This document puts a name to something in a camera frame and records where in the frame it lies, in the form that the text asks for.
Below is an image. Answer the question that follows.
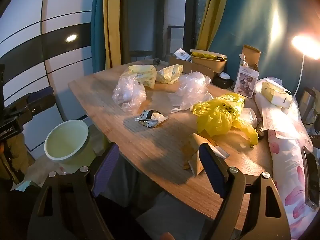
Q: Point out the large yellow plastic bag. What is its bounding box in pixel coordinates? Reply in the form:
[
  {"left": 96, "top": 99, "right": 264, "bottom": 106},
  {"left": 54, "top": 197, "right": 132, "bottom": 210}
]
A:
[{"left": 192, "top": 93, "right": 259, "bottom": 146}]

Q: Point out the pale green waste bin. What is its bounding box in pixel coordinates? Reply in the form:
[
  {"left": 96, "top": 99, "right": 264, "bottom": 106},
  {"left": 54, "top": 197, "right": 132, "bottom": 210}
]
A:
[{"left": 44, "top": 120, "right": 97, "bottom": 166}]

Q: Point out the brown paper bag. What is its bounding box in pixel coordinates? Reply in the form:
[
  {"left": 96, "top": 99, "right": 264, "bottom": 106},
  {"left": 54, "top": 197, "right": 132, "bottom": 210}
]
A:
[{"left": 183, "top": 132, "right": 229, "bottom": 176}]

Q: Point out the dark kettle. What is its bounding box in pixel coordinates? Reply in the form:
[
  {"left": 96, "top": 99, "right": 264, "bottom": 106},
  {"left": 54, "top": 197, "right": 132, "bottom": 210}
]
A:
[{"left": 298, "top": 87, "right": 320, "bottom": 126}]

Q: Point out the black box with white puck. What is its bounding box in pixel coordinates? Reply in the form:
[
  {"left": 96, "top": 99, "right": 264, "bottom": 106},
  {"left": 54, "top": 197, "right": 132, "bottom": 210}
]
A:
[{"left": 212, "top": 72, "right": 234, "bottom": 89}]

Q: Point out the teal cloth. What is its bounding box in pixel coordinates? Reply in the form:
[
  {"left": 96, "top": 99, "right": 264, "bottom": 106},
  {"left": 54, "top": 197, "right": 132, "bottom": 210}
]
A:
[{"left": 9, "top": 179, "right": 33, "bottom": 192}]

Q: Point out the black smartphone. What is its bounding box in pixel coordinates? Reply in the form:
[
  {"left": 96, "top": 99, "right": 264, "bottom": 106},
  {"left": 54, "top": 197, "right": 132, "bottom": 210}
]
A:
[{"left": 301, "top": 146, "right": 320, "bottom": 211}]

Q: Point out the pink floral pillow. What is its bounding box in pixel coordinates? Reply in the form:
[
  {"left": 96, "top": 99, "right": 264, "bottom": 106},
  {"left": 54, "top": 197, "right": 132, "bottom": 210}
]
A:
[{"left": 254, "top": 77, "right": 314, "bottom": 239}]

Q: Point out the white printed carton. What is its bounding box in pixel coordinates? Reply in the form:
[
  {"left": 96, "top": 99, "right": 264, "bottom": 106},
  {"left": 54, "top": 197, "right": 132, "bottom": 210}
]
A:
[{"left": 233, "top": 45, "right": 261, "bottom": 98}]

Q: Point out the glowing floor lamp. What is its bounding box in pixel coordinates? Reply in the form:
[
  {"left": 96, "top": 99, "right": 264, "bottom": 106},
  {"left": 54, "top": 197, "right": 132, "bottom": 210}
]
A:
[{"left": 291, "top": 34, "right": 320, "bottom": 98}]

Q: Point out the round side table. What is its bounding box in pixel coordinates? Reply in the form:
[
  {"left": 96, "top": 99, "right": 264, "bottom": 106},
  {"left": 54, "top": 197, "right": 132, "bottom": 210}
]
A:
[{"left": 128, "top": 50, "right": 153, "bottom": 63}]

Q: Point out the clear plastic container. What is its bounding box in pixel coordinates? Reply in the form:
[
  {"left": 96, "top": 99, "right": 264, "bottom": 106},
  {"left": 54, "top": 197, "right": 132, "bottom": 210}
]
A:
[{"left": 239, "top": 108, "right": 258, "bottom": 128}]

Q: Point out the white leaflet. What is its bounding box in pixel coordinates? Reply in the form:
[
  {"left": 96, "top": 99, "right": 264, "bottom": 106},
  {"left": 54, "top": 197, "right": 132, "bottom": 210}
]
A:
[{"left": 174, "top": 48, "right": 192, "bottom": 62}]

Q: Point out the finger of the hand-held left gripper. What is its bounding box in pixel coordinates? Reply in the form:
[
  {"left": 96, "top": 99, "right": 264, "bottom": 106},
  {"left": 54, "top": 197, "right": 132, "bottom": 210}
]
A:
[
  {"left": 24, "top": 87, "right": 54, "bottom": 105},
  {"left": 10, "top": 97, "right": 55, "bottom": 125}
]

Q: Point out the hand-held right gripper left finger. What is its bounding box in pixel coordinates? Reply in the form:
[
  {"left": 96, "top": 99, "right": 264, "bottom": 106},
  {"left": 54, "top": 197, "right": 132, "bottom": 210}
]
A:
[{"left": 27, "top": 142, "right": 120, "bottom": 240}]

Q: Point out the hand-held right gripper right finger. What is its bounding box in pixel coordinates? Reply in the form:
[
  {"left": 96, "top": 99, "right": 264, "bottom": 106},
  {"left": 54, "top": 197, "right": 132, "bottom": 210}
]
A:
[{"left": 197, "top": 143, "right": 292, "bottom": 240}]

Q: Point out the black car key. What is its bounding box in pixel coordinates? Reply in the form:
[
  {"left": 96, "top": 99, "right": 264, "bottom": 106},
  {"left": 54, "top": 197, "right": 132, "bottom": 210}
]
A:
[{"left": 256, "top": 122, "right": 266, "bottom": 140}]

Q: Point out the brown cardboard box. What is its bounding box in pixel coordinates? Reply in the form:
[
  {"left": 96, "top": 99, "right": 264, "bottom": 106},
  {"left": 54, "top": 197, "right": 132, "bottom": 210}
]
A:
[{"left": 168, "top": 55, "right": 216, "bottom": 81}]

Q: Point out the paper takeout bowl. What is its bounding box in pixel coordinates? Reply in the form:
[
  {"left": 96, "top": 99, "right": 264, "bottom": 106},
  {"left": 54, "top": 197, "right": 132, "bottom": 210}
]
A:
[{"left": 190, "top": 49, "right": 228, "bottom": 73}]

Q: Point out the silver foil wrapper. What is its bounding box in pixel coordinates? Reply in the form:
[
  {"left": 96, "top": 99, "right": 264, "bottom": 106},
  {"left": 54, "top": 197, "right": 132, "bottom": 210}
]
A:
[{"left": 135, "top": 109, "right": 168, "bottom": 129}]

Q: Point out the yellow and white packet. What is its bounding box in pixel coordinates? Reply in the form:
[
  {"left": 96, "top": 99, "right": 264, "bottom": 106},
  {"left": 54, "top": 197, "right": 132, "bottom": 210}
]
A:
[{"left": 261, "top": 78, "right": 292, "bottom": 108}]

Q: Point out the clear plastic bag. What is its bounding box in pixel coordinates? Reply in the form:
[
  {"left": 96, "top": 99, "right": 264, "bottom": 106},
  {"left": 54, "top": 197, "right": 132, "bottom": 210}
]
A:
[
  {"left": 112, "top": 76, "right": 147, "bottom": 113},
  {"left": 172, "top": 71, "right": 213, "bottom": 113}
]

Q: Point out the teal curtain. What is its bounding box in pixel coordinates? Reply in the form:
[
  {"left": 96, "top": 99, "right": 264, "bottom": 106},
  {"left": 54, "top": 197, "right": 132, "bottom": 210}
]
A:
[{"left": 91, "top": 0, "right": 111, "bottom": 70}]

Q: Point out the yellow curtain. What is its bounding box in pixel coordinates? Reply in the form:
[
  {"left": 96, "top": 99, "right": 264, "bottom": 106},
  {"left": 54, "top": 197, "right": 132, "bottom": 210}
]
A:
[
  {"left": 103, "top": 0, "right": 123, "bottom": 68},
  {"left": 197, "top": 0, "right": 231, "bottom": 53}
]

